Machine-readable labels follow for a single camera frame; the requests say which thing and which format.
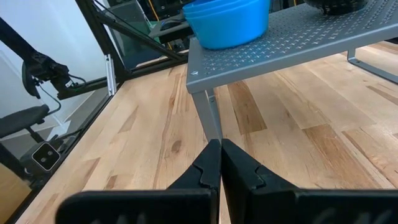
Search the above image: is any floral patterned mini bowl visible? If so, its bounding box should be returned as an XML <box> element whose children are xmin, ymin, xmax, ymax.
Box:
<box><xmin>303</xmin><ymin>0</ymin><xmax>370</xmax><ymax>16</ymax></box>

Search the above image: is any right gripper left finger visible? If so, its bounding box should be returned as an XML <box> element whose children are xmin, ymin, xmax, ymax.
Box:
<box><xmin>55</xmin><ymin>138</ymin><xmax>222</xmax><ymax>224</ymax></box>

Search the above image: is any yellow power cord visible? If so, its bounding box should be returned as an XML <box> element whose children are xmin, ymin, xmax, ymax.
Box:
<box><xmin>147</xmin><ymin>0</ymin><xmax>160</xmax><ymax>23</ymax></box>

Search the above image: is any black camera with grey face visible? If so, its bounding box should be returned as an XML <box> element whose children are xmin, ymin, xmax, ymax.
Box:
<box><xmin>20</xmin><ymin>141</ymin><xmax>63</xmax><ymax>175</ymax></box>

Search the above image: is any grey perforated metal riser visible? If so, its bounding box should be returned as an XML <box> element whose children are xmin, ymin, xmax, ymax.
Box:
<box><xmin>185</xmin><ymin>0</ymin><xmax>398</xmax><ymax>142</ymax></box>

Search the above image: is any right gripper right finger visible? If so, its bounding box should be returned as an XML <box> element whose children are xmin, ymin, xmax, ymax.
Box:
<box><xmin>221</xmin><ymin>138</ymin><xmax>398</xmax><ymax>224</ymax></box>

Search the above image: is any silver frame bracket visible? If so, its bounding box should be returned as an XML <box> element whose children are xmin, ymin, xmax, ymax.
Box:
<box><xmin>104</xmin><ymin>53</ymin><xmax>118</xmax><ymax>96</ymax></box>

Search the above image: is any black articulated mount with cable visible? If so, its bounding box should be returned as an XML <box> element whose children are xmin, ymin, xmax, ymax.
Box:
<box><xmin>21</xmin><ymin>51</ymin><xmax>88</xmax><ymax>100</ymax></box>

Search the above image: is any black office chair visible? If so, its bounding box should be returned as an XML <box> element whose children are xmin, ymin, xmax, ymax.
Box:
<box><xmin>0</xmin><ymin>104</ymin><xmax>50</xmax><ymax>144</ymax></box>

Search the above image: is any black computer mouse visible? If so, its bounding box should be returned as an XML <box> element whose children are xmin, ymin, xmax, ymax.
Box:
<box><xmin>160</xmin><ymin>19</ymin><xmax>184</xmax><ymax>31</ymax></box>

